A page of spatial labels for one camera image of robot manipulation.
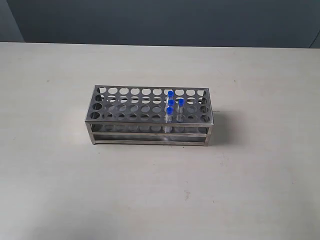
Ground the blue capped tube front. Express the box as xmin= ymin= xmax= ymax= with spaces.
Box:
xmin=164 ymin=106 xmax=173 ymax=134

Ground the blue capped tube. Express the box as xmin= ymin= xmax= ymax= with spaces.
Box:
xmin=167 ymin=99 xmax=175 ymax=108
xmin=164 ymin=106 xmax=173 ymax=134
xmin=167 ymin=90 xmax=174 ymax=101

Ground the blue capped tube column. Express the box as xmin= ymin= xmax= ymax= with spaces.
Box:
xmin=176 ymin=98 xmax=185 ymax=123

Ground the blue capped tube back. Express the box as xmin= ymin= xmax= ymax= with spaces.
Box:
xmin=167 ymin=90 xmax=174 ymax=101

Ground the stainless steel tube rack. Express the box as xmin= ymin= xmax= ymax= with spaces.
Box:
xmin=85 ymin=85 xmax=214 ymax=146

